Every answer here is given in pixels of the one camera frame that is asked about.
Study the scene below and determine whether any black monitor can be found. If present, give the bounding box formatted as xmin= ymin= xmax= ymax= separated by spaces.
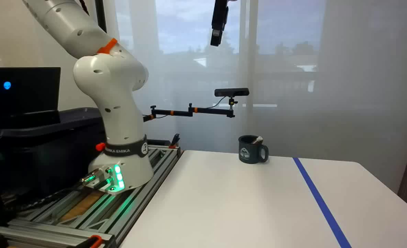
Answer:
xmin=0 ymin=67 xmax=61 ymax=130

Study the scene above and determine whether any black storage bin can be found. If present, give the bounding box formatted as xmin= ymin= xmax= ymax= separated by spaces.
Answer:
xmin=0 ymin=107 xmax=108 ymax=207

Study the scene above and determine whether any blue tape strip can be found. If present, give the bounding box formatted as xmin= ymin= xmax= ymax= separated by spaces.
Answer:
xmin=292 ymin=157 xmax=352 ymax=248

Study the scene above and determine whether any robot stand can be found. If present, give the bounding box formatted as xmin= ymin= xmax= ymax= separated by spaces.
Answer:
xmin=0 ymin=138 xmax=184 ymax=248

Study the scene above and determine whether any camera on mount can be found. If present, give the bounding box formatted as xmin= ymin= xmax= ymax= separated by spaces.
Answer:
xmin=143 ymin=87 xmax=250 ymax=123

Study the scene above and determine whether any window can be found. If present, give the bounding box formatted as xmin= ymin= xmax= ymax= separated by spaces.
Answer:
xmin=116 ymin=0 xmax=328 ymax=108

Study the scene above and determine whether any white sheer curtain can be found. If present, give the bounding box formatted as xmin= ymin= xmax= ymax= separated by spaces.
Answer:
xmin=104 ymin=0 xmax=407 ymax=193

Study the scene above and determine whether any black pole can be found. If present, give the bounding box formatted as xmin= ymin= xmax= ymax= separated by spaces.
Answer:
xmin=95 ymin=0 xmax=108 ymax=34

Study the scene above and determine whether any dark blue mug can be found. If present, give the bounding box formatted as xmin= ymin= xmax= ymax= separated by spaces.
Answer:
xmin=238 ymin=135 xmax=269 ymax=164

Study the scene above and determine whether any orange and black clamp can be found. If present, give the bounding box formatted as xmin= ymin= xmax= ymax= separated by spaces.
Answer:
xmin=168 ymin=133 xmax=181 ymax=149
xmin=85 ymin=235 xmax=105 ymax=248

